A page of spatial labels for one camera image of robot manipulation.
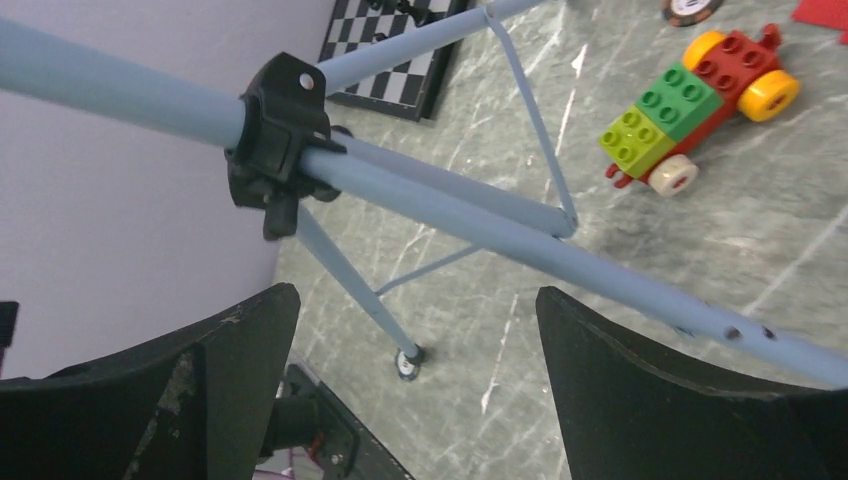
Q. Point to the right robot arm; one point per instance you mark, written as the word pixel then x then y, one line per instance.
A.
pixel 307 414

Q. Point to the colourful toy brick car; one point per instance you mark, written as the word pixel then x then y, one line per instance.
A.
pixel 719 75

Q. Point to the black white chessboard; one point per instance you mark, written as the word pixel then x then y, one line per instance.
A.
pixel 402 77

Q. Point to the red sheet music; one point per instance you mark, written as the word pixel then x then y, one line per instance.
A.
pixel 830 14

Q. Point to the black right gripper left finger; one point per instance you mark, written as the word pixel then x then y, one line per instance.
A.
pixel 191 404

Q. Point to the red black poker chip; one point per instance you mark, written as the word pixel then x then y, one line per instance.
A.
pixel 687 13

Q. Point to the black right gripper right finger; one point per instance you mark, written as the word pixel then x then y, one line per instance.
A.
pixel 632 408

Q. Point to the light blue music stand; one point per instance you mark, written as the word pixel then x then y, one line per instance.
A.
pixel 279 148

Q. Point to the blue white poker chip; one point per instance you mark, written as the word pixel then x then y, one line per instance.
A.
pixel 408 368

